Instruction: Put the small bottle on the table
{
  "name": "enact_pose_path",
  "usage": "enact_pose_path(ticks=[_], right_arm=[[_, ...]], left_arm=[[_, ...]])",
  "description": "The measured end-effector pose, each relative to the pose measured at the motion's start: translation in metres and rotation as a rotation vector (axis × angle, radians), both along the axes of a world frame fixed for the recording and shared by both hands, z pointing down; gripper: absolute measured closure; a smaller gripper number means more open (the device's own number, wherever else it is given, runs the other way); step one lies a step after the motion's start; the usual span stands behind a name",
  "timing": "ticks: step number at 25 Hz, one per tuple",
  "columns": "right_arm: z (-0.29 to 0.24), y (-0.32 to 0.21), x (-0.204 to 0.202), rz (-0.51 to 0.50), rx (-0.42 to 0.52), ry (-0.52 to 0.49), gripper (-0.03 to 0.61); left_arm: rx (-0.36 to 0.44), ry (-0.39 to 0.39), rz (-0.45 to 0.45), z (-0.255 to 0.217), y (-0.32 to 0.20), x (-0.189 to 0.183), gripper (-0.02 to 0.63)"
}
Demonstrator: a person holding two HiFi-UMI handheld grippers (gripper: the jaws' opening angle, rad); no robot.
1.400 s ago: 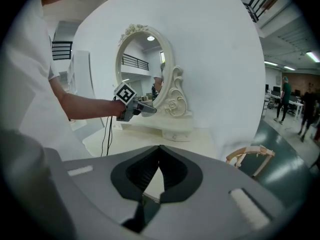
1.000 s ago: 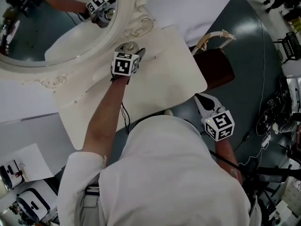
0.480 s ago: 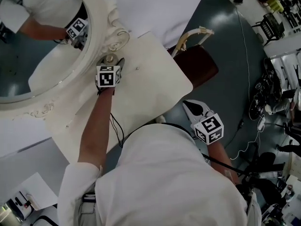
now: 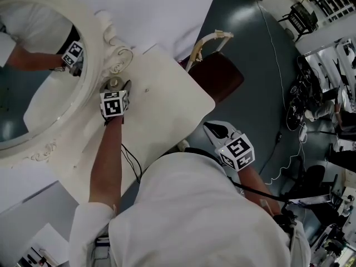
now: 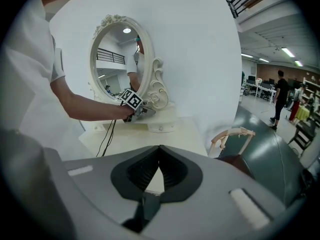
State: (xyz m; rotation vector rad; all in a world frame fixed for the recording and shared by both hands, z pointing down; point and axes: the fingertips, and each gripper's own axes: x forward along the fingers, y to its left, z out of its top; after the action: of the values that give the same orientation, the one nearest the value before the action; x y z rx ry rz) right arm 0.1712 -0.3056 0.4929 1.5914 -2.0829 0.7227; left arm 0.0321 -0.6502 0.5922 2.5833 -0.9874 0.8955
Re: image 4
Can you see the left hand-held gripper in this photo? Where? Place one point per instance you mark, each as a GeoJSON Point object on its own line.
{"type": "Point", "coordinates": [114, 104]}

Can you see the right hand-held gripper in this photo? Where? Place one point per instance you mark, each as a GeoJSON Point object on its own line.
{"type": "Point", "coordinates": [237, 152]}

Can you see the small round beige jar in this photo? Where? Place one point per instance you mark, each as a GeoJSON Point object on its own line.
{"type": "Point", "coordinates": [114, 83]}

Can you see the person's left forearm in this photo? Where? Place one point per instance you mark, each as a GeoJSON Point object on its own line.
{"type": "Point", "coordinates": [107, 160]}

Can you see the person's right forearm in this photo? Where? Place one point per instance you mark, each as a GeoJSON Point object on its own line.
{"type": "Point", "coordinates": [257, 186]}

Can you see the white dressing table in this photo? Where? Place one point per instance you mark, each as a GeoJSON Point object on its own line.
{"type": "Point", "coordinates": [167, 101]}

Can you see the person's white shoe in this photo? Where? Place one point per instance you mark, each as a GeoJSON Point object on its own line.
{"type": "Point", "coordinates": [183, 145]}

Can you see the oval white framed mirror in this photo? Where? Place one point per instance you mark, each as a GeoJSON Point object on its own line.
{"type": "Point", "coordinates": [91, 37]}

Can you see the black power brick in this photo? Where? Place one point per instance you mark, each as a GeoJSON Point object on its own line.
{"type": "Point", "coordinates": [278, 136]}

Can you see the white chair with brown seat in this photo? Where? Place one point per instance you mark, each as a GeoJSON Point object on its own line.
{"type": "Point", "coordinates": [219, 74]}

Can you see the white power adapter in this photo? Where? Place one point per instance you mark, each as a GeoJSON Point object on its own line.
{"type": "Point", "coordinates": [302, 132]}

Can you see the person's white shirt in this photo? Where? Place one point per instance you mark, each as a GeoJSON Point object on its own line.
{"type": "Point", "coordinates": [194, 213]}

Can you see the black office chair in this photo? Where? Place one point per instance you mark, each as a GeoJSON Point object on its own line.
{"type": "Point", "coordinates": [314, 188]}

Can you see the black metal rack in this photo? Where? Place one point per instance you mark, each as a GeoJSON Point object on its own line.
{"type": "Point", "coordinates": [300, 19]}

